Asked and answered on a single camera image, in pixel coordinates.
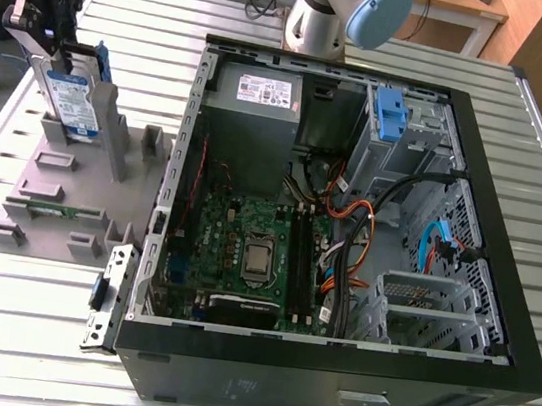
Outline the blue expansion slot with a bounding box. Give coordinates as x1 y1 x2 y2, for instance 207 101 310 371
166 253 190 286

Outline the white framed wooden desk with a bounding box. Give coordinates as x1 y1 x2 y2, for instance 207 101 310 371
175 0 513 63

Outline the yellow black wire bundle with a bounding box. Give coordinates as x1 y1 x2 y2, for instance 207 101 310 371
280 174 329 209

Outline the grey power supply unit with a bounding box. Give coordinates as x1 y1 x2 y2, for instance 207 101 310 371
192 58 309 202

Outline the hard disk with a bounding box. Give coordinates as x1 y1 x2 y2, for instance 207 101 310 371
7 29 119 146

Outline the blue data wire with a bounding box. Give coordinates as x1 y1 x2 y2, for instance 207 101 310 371
413 217 466 282

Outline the black RAM slot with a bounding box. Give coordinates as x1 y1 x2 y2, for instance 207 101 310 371
291 206 330 327
279 204 314 325

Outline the black graphics card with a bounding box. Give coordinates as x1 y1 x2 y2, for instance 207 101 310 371
193 288 285 334

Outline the silver CPU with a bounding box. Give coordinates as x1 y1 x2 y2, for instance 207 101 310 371
244 243 276 278

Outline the black CPU socket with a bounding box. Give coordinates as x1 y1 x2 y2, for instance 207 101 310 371
236 229 284 291

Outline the blue plastic drive latch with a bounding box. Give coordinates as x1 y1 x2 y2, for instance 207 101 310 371
368 86 414 145

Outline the metal disk bay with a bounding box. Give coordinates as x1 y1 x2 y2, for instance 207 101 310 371
366 265 511 361

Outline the orange red wire bundle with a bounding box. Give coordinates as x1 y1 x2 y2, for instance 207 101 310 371
313 194 384 304

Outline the grey wire bundle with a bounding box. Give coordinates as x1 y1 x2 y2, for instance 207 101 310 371
314 237 347 275

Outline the thin red wire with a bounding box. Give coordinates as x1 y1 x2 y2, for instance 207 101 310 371
177 129 212 240

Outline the black open PC case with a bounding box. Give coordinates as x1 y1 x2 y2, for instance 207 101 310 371
105 24 542 406

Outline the metal optical drive cage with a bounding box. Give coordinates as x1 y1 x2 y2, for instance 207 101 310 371
340 81 469 224

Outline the green motherboard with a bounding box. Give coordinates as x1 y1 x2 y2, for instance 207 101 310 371
153 183 347 341

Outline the green RAM stick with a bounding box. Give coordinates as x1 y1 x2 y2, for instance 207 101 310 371
3 196 102 229

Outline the grey parts rack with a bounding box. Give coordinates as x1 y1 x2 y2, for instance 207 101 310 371
0 69 186 280

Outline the orange red power wire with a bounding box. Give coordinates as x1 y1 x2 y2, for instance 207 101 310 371
431 233 483 268

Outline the metal expansion slot bracket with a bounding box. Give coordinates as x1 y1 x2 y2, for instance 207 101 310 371
78 238 139 358

